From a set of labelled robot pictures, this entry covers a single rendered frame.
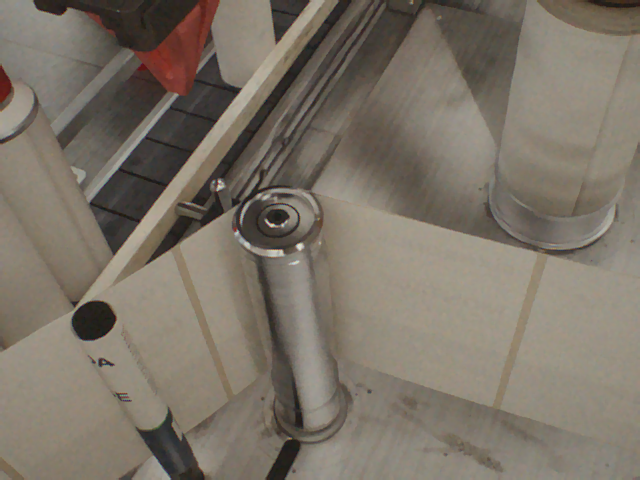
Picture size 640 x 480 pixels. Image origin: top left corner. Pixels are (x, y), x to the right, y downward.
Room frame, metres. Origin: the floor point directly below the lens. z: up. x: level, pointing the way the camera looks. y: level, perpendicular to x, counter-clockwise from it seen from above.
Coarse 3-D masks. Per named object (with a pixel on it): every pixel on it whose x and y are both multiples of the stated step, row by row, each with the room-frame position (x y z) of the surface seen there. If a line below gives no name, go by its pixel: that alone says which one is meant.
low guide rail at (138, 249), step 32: (320, 0) 0.56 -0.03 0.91; (288, 32) 0.51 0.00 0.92; (288, 64) 0.49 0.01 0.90; (256, 96) 0.44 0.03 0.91; (224, 128) 0.41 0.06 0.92; (192, 160) 0.38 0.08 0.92; (192, 192) 0.36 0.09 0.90; (160, 224) 0.32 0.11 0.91; (128, 256) 0.30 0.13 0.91; (96, 288) 0.27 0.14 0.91
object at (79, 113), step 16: (112, 64) 0.44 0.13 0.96; (128, 64) 0.44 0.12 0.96; (96, 80) 0.42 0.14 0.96; (112, 80) 0.42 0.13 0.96; (80, 96) 0.41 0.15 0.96; (96, 96) 0.41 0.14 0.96; (64, 112) 0.39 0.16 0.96; (80, 112) 0.39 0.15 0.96; (96, 112) 0.40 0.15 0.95; (64, 128) 0.38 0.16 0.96; (80, 128) 0.39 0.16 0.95; (64, 144) 0.37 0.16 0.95
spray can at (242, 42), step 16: (224, 0) 0.49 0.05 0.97; (240, 0) 0.48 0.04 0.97; (256, 0) 0.49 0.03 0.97; (224, 16) 0.49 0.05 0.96; (240, 16) 0.48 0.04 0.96; (256, 16) 0.49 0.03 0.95; (224, 32) 0.49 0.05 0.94; (240, 32) 0.48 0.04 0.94; (256, 32) 0.49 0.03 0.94; (272, 32) 0.50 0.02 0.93; (224, 48) 0.49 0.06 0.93; (240, 48) 0.48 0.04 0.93; (256, 48) 0.49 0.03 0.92; (272, 48) 0.50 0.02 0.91; (224, 64) 0.49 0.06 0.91; (240, 64) 0.48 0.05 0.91; (256, 64) 0.49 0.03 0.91; (224, 80) 0.50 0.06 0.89; (240, 80) 0.49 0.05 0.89
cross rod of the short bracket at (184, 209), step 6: (180, 204) 0.34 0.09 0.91; (186, 204) 0.34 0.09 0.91; (192, 204) 0.34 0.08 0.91; (174, 210) 0.34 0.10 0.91; (180, 210) 0.34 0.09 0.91; (186, 210) 0.33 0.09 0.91; (192, 210) 0.33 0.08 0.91; (198, 210) 0.33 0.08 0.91; (204, 210) 0.33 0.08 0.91; (180, 216) 0.34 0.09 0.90; (186, 216) 0.33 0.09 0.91; (192, 216) 0.33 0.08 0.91; (198, 216) 0.33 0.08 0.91; (198, 222) 0.33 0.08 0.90
